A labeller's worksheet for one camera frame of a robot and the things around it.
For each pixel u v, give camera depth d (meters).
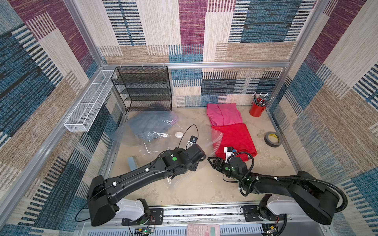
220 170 0.75
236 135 1.01
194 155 0.54
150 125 1.02
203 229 0.69
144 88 1.10
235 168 0.66
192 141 0.65
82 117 0.71
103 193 0.40
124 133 1.18
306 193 0.44
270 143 0.97
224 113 1.09
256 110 1.13
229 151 0.79
